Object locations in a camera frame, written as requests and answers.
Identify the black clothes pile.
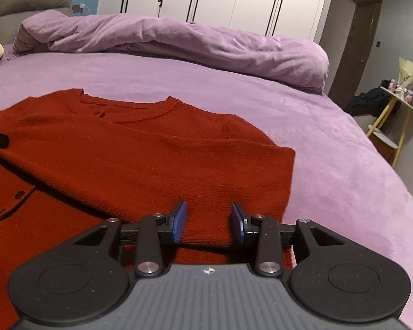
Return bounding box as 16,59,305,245
343,80,391,118

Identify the white wall charger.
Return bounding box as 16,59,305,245
72,3,92,15

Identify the red knit sweater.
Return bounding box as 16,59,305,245
0,89,295,329

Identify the yellow-legged side table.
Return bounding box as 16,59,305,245
366,86,413,168

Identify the dark wooden door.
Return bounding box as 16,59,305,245
328,2,382,109

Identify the purple rolled duvet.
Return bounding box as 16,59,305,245
14,10,330,94

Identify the purple bed sheet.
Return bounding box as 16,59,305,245
0,53,413,329

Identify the cream flower bouquet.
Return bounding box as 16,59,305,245
395,57,413,99

